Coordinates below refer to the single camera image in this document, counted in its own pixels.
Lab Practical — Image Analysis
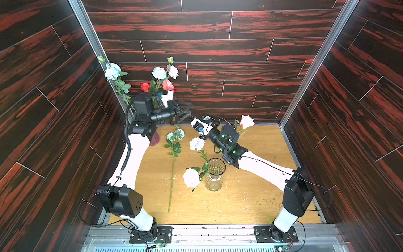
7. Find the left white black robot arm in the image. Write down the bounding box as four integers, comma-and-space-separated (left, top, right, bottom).
96, 91, 192, 235

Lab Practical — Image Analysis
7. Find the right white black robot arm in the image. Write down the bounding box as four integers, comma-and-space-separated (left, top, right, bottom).
191, 118, 314, 235

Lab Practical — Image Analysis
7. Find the blue white flower spray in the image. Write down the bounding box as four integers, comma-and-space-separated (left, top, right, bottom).
164, 126, 185, 213

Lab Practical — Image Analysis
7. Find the pink rose stem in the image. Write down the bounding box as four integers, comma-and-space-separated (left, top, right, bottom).
235, 115, 255, 138

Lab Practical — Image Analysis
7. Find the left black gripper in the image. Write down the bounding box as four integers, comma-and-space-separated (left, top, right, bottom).
147, 102, 190, 127

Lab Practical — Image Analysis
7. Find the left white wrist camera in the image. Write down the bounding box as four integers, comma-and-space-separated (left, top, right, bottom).
159, 90, 174, 108

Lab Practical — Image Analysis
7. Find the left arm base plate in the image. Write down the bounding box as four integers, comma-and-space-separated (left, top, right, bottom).
129, 225, 173, 244

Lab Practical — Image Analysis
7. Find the purple glass vase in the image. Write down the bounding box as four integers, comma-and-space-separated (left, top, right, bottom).
149, 131, 160, 146

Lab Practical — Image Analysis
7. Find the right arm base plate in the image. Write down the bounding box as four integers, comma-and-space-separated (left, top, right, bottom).
254, 225, 299, 243

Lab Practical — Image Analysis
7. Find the aluminium front rail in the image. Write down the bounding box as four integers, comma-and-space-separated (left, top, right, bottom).
82, 224, 350, 252

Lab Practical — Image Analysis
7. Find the red pink white rose bouquet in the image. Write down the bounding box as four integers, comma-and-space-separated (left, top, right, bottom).
141, 57, 179, 109

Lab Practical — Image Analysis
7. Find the white flower spray far left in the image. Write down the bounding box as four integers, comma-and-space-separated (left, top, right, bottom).
97, 56, 131, 102

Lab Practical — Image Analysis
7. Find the pale pink carnation drooping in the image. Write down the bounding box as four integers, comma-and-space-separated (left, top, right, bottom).
183, 162, 209, 192

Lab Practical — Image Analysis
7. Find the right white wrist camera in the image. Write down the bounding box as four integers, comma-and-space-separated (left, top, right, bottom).
191, 118, 213, 136

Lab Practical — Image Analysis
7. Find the clear glass vase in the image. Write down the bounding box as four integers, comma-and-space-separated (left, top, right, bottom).
205, 158, 226, 192

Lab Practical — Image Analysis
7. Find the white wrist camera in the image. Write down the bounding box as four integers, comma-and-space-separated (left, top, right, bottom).
191, 118, 213, 136
159, 90, 174, 108

